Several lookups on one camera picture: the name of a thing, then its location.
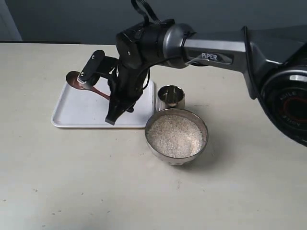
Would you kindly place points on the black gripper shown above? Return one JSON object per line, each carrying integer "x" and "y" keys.
{"x": 126, "y": 87}

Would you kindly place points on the dark red wooden spoon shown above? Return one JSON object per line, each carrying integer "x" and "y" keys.
{"x": 71, "y": 79}

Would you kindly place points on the small steel cup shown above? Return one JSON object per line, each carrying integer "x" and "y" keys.
{"x": 170, "y": 96}

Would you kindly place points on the steel bowl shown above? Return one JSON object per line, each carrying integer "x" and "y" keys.
{"x": 184, "y": 113}

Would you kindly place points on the white rectangular plastic tray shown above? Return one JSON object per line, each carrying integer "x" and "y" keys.
{"x": 84, "y": 109}

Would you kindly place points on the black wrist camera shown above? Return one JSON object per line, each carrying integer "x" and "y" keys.
{"x": 99, "y": 65}

